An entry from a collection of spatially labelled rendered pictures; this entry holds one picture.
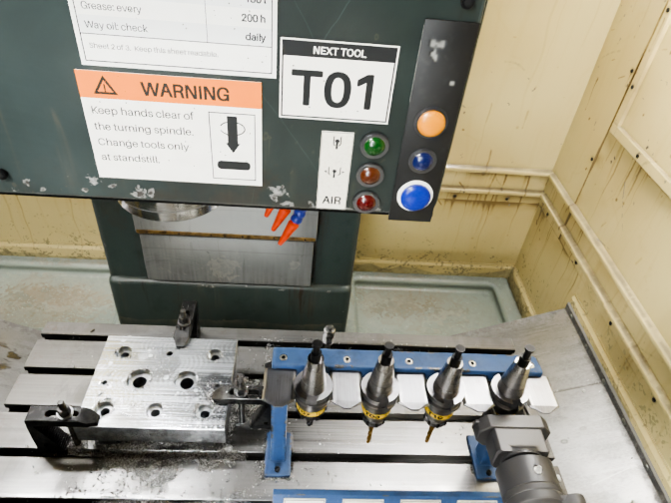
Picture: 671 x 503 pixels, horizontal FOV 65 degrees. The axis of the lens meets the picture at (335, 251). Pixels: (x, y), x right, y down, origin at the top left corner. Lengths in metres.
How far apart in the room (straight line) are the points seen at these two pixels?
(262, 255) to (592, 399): 0.94
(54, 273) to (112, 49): 1.69
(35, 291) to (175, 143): 1.62
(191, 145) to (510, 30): 1.23
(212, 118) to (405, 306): 1.52
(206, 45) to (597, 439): 1.29
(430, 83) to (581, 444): 1.16
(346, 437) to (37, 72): 0.94
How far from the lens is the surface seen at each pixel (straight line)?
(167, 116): 0.50
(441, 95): 0.49
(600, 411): 1.54
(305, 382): 0.86
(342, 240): 1.43
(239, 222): 1.36
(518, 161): 1.82
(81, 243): 2.08
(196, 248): 1.44
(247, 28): 0.46
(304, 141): 0.50
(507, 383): 0.92
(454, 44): 0.47
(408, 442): 1.23
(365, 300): 1.93
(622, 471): 1.47
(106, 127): 0.53
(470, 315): 1.98
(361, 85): 0.48
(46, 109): 0.54
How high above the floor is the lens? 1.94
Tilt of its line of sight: 40 degrees down
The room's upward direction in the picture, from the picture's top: 6 degrees clockwise
